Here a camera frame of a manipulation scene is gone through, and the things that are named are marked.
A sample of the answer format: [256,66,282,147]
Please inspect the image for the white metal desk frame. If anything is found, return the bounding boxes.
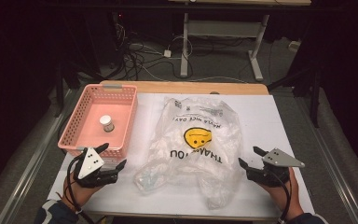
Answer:
[167,0,312,82]

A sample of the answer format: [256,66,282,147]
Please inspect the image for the tangle of floor cables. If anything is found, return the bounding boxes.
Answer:
[113,22,195,82]

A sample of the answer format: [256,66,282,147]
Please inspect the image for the clear plastic bag yellow face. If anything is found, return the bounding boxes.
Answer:
[133,96,244,210]

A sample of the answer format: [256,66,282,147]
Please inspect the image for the pink plastic basket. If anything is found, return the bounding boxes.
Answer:
[57,83,139,161]

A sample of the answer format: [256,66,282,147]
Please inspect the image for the black stand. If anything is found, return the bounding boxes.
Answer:
[267,60,322,129]
[53,60,67,119]

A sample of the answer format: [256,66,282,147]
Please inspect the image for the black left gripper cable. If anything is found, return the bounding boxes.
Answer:
[65,155,96,224]

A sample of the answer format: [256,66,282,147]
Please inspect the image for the small white-capped bottle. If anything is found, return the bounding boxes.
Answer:
[99,114,116,133]

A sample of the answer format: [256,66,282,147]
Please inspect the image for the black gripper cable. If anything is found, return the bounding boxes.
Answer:
[65,155,96,224]
[268,170,294,224]

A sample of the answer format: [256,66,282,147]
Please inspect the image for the white table sheet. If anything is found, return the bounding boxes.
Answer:
[47,92,315,218]

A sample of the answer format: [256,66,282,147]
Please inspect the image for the person's right hand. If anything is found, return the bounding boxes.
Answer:
[259,167,304,220]

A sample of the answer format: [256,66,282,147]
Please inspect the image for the metal floor rail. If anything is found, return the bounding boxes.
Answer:
[295,96,358,224]
[0,89,76,224]

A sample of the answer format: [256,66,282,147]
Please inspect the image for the person's left hand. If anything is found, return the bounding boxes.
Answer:
[62,172,104,209]

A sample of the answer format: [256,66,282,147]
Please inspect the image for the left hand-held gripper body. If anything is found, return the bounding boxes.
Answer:
[73,147,119,189]

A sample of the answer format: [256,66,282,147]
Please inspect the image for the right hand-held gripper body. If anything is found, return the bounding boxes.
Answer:
[245,147,306,189]

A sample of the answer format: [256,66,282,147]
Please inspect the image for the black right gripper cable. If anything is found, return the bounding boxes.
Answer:
[268,170,294,224]

